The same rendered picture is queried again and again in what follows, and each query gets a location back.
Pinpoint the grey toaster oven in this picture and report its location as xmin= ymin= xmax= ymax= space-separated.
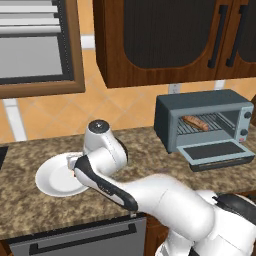
xmin=153 ymin=88 xmax=256 ymax=173

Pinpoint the black dishwasher handle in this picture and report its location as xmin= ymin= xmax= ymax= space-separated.
xmin=28 ymin=223 xmax=138 ymax=256

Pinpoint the metal toaster oven rack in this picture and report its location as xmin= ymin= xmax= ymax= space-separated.
xmin=176 ymin=112 xmax=236 ymax=136

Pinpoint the brown wooden base cupboard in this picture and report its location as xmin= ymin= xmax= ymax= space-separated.
xmin=145 ymin=214 xmax=170 ymax=256

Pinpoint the white wall socket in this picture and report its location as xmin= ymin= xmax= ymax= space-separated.
xmin=214 ymin=79 xmax=227 ymax=91
xmin=168 ymin=83 xmax=181 ymax=95

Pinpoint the black cupboard door handle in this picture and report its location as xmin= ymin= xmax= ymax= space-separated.
xmin=207 ymin=4 xmax=229 ymax=70
xmin=225 ymin=4 xmax=248 ymax=68

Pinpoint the dark wooden wall cupboard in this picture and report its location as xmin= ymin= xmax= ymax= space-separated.
xmin=92 ymin=0 xmax=256 ymax=90

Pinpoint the grey dishwasher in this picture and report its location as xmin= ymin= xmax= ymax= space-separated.
xmin=7 ymin=215 xmax=148 ymax=256

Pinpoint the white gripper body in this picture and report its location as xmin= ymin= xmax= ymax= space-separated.
xmin=66 ymin=153 xmax=83 ymax=170

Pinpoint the brown baguette bread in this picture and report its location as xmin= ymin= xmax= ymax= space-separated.
xmin=181 ymin=115 xmax=210 ymax=132

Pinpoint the grey toaster oven door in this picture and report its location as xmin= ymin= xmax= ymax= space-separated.
xmin=176 ymin=139 xmax=256 ymax=173

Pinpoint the dark panelled cupboard door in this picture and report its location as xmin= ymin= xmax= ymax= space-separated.
xmin=105 ymin=0 xmax=232 ymax=87
xmin=215 ymin=0 xmax=256 ymax=80

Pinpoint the wooden framed window with blinds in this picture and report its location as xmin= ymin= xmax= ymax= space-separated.
xmin=0 ymin=0 xmax=87 ymax=100

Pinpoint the black hob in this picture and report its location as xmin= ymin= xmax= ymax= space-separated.
xmin=0 ymin=145 xmax=10 ymax=172

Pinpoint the white round plate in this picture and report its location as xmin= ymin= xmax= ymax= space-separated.
xmin=34 ymin=152 xmax=91 ymax=198

